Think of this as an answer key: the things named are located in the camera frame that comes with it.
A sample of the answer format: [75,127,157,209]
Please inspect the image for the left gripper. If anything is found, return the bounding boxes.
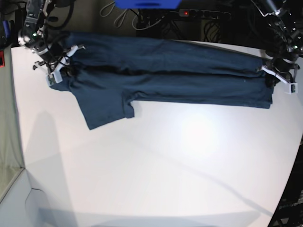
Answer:
[261,53,300,87]

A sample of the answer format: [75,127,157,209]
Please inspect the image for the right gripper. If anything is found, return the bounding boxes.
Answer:
[32,44,86,77]

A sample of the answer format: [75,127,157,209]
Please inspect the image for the dark blue t-shirt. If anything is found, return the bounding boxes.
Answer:
[52,32,273,130]

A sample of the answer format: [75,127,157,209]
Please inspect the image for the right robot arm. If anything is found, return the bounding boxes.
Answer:
[18,0,77,77]

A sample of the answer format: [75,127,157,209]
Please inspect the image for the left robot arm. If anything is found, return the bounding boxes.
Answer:
[252,0,303,94]

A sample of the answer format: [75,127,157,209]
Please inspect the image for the red black device at edge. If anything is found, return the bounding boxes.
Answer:
[0,51,5,68]

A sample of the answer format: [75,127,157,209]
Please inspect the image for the blue box overhead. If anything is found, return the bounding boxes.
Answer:
[115,0,181,9]

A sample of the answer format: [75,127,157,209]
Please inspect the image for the black power strip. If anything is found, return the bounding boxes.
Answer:
[178,9,232,20]

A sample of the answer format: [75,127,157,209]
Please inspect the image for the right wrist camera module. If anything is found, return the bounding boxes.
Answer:
[46,71,62,87]

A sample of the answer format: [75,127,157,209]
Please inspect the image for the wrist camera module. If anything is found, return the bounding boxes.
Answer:
[285,83,298,95]
[46,71,62,87]

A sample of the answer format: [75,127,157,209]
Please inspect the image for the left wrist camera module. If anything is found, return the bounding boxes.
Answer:
[285,83,298,95]

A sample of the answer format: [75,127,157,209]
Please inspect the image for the blue tool handle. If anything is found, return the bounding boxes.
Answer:
[2,20,11,38]

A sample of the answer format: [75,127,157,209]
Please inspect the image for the grey cable loops on floor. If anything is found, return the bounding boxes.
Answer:
[99,0,133,28]

